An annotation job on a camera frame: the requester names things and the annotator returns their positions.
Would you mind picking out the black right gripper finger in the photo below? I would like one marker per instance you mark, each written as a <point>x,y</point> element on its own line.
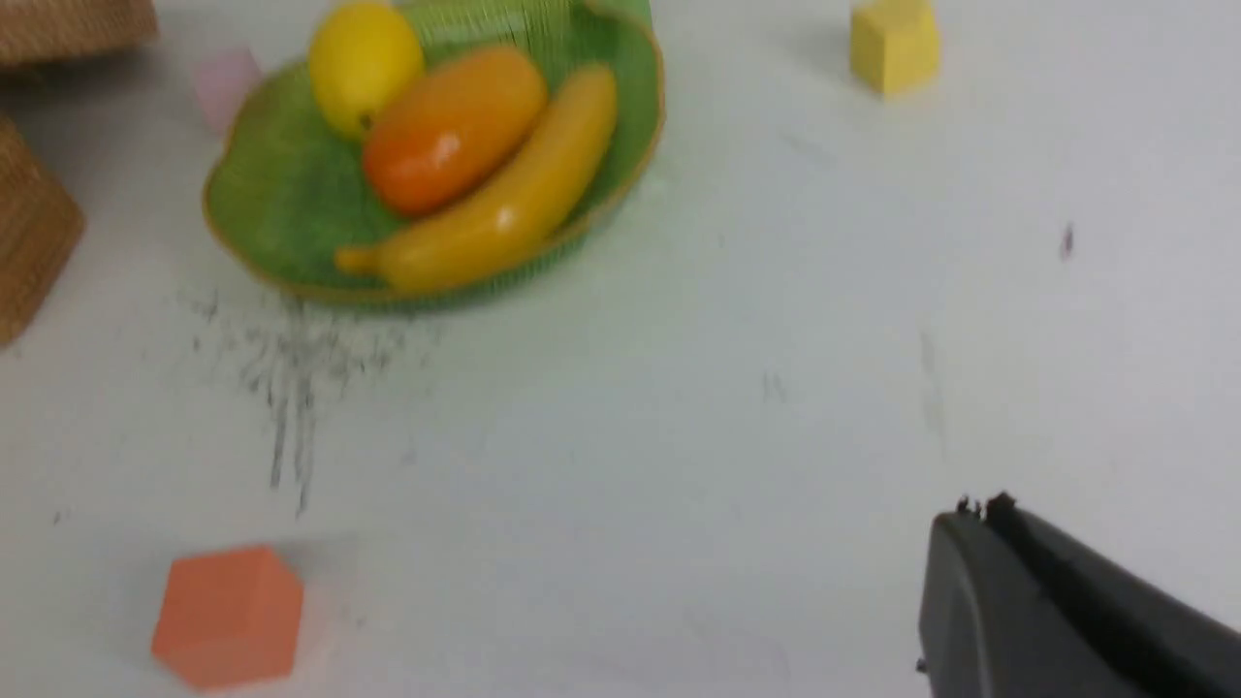
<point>1013,606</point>

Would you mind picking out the yellow plastic banana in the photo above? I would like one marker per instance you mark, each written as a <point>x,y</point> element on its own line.
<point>507,220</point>

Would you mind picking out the orange plastic mango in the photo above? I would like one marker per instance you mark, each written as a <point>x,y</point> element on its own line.
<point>453,128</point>

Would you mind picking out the pink foam cube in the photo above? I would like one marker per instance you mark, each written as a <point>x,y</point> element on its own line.
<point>221,84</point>

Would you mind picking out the green leaf-shaped glass plate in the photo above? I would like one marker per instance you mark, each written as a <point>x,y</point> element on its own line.
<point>287,191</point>

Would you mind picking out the woven rattan basket green lining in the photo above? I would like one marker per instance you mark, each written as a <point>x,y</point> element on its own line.
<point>41,224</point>

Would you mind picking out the yellow plastic lemon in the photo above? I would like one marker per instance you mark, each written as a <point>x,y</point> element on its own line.
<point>362,56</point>

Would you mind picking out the orange foam cube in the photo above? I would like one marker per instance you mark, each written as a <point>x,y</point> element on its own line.
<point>229,619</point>

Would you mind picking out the yellow foam cube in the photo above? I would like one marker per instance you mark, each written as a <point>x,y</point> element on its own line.
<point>894,46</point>

